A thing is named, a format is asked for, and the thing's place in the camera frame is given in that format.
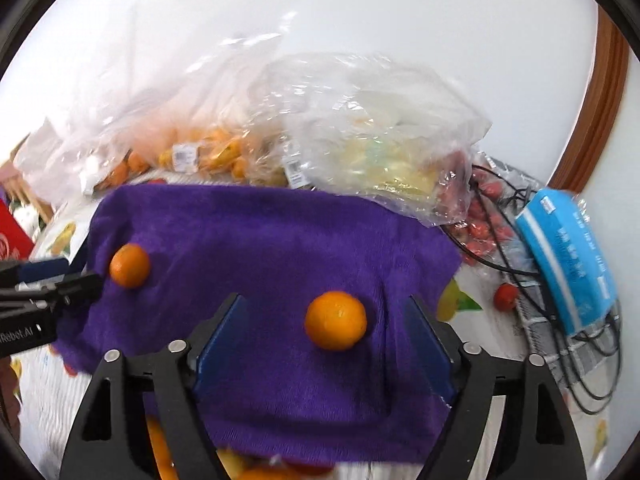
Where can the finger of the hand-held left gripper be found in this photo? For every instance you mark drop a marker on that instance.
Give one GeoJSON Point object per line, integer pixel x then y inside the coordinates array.
{"type": "Point", "coordinates": [42, 269]}
{"type": "Point", "coordinates": [75, 290]}

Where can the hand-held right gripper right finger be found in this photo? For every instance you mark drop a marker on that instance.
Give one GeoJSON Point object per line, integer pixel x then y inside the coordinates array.
{"type": "Point", "coordinates": [425, 340]}

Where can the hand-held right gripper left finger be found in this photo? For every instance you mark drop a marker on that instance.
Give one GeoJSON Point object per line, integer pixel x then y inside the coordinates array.
{"type": "Point", "coordinates": [225, 340]}

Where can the small orange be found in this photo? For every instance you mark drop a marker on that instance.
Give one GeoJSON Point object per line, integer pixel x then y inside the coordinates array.
{"type": "Point", "coordinates": [129, 266]}

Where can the large orange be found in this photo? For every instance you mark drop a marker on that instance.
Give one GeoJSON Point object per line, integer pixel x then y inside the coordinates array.
{"type": "Point", "coordinates": [336, 320]}

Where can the bag of red fruits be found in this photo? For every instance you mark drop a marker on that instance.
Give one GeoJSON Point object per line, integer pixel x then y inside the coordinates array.
{"type": "Point", "coordinates": [480, 230]}

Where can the red box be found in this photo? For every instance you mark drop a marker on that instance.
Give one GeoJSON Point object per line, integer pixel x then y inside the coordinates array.
{"type": "Point", "coordinates": [12, 235]}

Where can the wooden furniture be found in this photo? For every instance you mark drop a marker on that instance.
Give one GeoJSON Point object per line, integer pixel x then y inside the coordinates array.
{"type": "Point", "coordinates": [35, 200]}

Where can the small red fruit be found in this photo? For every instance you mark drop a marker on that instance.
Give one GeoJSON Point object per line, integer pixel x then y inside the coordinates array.
{"type": "Point", "coordinates": [506, 297]}

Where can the purple towel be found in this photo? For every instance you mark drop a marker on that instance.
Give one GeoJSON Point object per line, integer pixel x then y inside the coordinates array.
{"type": "Point", "coordinates": [275, 240]}

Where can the grey patterned cloth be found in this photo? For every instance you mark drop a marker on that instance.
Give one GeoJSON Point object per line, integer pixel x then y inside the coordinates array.
{"type": "Point", "coordinates": [540, 325]}

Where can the blue tissue pack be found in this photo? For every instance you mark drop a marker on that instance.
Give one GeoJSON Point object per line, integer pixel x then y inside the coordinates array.
{"type": "Point", "coordinates": [570, 260]}

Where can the clear bag of yellow fruit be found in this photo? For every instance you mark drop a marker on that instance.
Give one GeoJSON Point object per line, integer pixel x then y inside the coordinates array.
{"type": "Point", "coordinates": [375, 125]}

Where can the wooden door frame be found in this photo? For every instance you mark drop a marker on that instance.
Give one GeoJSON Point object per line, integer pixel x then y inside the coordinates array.
{"type": "Point", "coordinates": [600, 110]}

